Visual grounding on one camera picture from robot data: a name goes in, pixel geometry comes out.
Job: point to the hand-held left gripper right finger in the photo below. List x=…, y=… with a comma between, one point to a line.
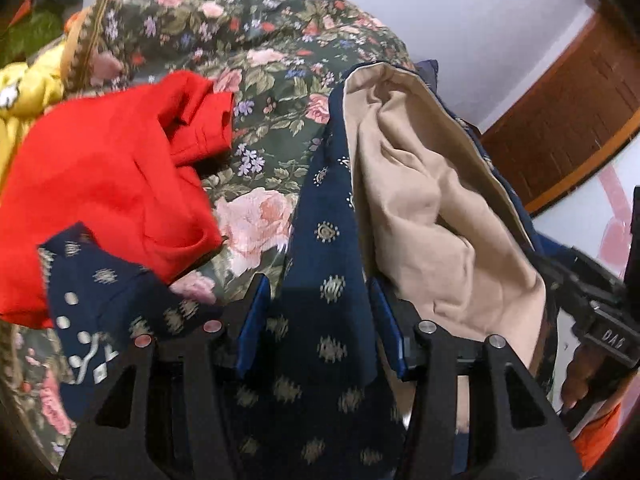
x=390, y=325

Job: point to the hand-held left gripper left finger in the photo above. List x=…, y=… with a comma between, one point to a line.
x=250, y=325

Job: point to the navy patterned hooded garment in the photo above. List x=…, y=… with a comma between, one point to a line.
x=320, y=240

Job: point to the person's right hand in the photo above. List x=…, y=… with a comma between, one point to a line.
x=580, y=377

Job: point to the red garment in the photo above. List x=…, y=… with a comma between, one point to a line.
x=110, y=185

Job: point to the floral bedspread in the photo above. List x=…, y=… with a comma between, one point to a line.
x=250, y=90

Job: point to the yellow cartoon garment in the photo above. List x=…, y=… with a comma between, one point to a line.
x=25, y=90

